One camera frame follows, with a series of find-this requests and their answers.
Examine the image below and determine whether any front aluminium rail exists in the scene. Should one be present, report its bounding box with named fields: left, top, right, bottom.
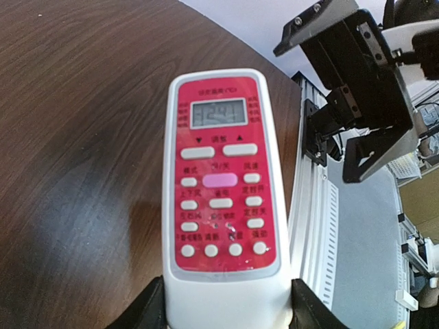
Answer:
left=288, top=72, right=339, bottom=309

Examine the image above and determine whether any red white remote control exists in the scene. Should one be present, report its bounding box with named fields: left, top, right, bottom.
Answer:
left=162, top=69, right=293, bottom=328

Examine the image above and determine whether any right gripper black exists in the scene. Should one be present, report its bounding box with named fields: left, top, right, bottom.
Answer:
left=273, top=0, right=420, bottom=184

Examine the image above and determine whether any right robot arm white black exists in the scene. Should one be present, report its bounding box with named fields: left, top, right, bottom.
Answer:
left=273, top=1, right=438, bottom=183

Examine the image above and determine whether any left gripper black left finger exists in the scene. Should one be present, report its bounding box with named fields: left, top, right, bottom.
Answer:
left=118, top=276, right=167, bottom=329

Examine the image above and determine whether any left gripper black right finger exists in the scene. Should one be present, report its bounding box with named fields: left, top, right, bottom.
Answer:
left=289, top=278, right=348, bottom=329

